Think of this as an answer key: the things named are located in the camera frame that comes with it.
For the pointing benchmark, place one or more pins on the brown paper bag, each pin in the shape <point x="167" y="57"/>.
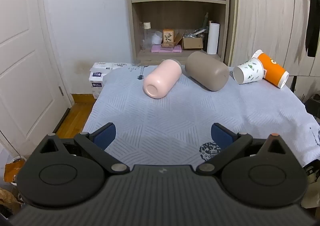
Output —
<point x="8" y="199"/>

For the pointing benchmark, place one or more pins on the orange plastic bag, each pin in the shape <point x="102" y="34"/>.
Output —
<point x="13" y="172"/>

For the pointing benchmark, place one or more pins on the light wooden wardrobe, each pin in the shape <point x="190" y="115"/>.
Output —
<point x="275" y="20"/>

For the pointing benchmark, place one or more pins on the white paper cup green print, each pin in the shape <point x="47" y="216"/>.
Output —
<point x="250" y="72"/>

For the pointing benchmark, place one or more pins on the small cardboard box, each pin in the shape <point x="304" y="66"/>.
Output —
<point x="192" y="43"/>

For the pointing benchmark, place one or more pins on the black box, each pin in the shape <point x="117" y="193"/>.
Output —
<point x="313" y="105"/>

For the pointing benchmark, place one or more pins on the small white cup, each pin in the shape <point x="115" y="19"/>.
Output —
<point x="157" y="38"/>

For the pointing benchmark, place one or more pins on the pink cup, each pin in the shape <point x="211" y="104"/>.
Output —
<point x="163" y="78"/>

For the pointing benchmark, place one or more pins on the dark green bottle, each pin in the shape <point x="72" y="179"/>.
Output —
<point x="205" y="22"/>

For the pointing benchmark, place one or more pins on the pink flat box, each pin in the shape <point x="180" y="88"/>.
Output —
<point x="166" y="50"/>

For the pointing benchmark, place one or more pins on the white paper roll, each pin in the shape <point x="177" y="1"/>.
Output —
<point x="213" y="38"/>

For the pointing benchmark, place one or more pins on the white tissue pack blue label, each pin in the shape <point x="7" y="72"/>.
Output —
<point x="97" y="79"/>

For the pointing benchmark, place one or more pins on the white door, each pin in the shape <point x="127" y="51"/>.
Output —
<point x="25" y="65"/>

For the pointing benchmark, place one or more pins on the black hanging garment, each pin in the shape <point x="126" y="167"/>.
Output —
<point x="313" y="23"/>

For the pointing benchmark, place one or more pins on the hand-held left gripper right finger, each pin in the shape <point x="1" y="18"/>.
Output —
<point x="221" y="137"/>

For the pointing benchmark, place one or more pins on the orange paper cup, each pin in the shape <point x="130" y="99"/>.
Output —
<point x="273" y="67"/>

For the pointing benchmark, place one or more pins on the pale blue patterned blanket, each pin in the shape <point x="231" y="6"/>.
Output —
<point x="175" y="113"/>

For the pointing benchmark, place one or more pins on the clear bottle cream cap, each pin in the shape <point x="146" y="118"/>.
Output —
<point x="146" y="37"/>

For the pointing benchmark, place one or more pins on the taupe cup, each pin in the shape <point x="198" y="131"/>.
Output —
<point x="207" y="70"/>

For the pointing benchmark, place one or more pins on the wooden box flower picture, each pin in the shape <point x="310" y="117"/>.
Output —
<point x="168" y="37"/>

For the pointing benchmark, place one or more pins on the wooden shelf unit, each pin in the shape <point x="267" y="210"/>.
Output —
<point x="180" y="1"/>

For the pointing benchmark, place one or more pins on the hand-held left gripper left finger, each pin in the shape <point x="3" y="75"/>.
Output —
<point x="106" y="137"/>

